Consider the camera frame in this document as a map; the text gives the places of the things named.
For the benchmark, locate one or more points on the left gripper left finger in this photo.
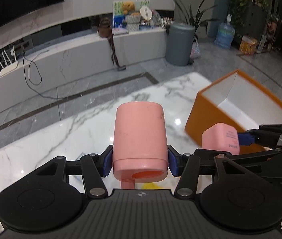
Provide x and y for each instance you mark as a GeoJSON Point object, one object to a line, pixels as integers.
{"type": "Point", "coordinates": [94, 167]}

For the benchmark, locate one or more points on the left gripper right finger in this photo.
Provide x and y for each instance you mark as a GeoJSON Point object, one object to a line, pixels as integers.
{"type": "Point", "coordinates": [186, 167]}

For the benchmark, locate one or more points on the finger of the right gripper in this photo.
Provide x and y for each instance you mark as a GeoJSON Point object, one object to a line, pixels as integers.
{"type": "Point", "coordinates": [248, 137]}

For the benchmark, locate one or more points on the pink lotion bottle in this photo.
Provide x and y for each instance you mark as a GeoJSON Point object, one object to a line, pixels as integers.
{"type": "Point", "coordinates": [221, 137]}

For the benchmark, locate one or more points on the yellow round tape measure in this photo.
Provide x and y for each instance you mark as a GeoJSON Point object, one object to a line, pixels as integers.
{"type": "Point", "coordinates": [152, 186]}

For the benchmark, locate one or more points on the pink plastic cup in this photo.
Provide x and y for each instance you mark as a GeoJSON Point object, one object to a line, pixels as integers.
{"type": "Point", "coordinates": [140, 153]}

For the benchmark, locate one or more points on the orange white storage box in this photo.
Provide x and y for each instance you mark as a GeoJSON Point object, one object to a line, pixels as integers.
{"type": "Point", "coordinates": [236, 100]}

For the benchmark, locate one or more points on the orange cardboard box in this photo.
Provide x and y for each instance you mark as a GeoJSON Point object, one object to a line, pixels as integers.
{"type": "Point", "coordinates": [248, 45]}

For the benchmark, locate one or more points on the woven pastel basket bag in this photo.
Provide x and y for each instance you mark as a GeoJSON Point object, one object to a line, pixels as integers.
{"type": "Point", "coordinates": [195, 51]}

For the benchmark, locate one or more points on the blue water jug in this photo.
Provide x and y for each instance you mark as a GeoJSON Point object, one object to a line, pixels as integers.
{"type": "Point", "coordinates": [225, 34]}

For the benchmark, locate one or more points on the grey pedal trash bin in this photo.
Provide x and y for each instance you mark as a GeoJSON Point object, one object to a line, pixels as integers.
{"type": "Point", "coordinates": [179, 44]}

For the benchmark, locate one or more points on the tall green leaf plant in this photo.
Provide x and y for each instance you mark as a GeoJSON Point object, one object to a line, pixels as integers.
{"type": "Point", "coordinates": [195, 19]}

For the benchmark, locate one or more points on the white wifi router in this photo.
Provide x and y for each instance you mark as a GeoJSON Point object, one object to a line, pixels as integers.
{"type": "Point", "coordinates": [8, 62]}

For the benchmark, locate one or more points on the brown leather bag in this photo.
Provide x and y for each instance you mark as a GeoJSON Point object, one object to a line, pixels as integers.
{"type": "Point", "coordinates": [105, 31]}

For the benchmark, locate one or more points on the white knitted basket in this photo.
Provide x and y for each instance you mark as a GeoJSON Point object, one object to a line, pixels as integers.
{"type": "Point", "coordinates": [132, 22]}

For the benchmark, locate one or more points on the green painted canvas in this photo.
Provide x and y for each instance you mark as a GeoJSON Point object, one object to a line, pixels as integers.
{"type": "Point", "coordinates": [119, 18]}

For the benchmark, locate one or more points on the round paper fan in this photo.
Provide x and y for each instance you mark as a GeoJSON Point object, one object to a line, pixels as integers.
{"type": "Point", "coordinates": [146, 13]}

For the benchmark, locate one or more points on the teddy bear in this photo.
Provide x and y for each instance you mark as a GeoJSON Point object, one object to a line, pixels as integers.
{"type": "Point", "coordinates": [128, 7]}

